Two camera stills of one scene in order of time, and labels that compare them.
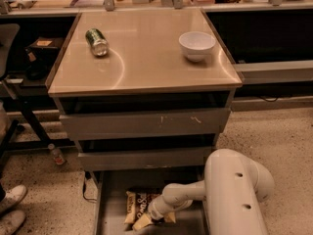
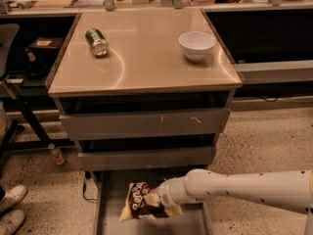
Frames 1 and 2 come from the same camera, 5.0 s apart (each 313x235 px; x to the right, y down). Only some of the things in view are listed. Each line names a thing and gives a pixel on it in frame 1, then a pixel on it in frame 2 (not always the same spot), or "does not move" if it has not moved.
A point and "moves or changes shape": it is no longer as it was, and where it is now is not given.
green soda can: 98,42 does not move
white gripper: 156,211 → 165,193
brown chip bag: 137,201 moves or changes shape
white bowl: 197,45 does not move
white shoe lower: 11,221 does not move
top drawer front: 144,123 does not move
